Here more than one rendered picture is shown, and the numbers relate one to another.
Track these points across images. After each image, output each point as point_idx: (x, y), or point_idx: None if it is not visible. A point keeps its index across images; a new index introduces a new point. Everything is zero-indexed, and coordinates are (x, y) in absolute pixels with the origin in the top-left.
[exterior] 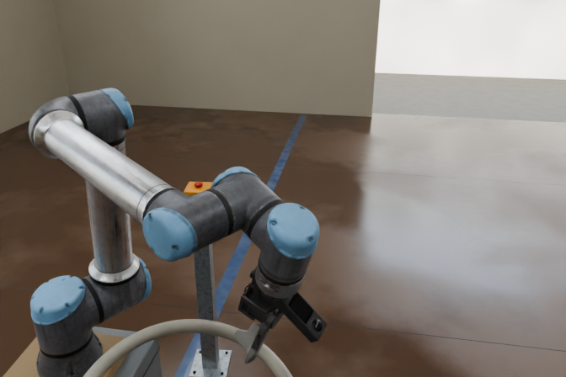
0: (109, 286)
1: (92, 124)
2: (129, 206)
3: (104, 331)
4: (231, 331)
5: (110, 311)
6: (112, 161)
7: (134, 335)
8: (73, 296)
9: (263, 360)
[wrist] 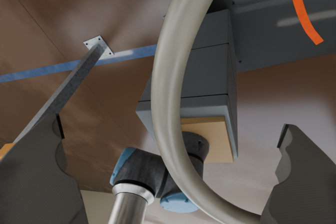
0: (151, 187)
1: None
2: None
3: (154, 136)
4: (175, 150)
5: (160, 164)
6: None
7: None
8: (178, 201)
9: (186, 62)
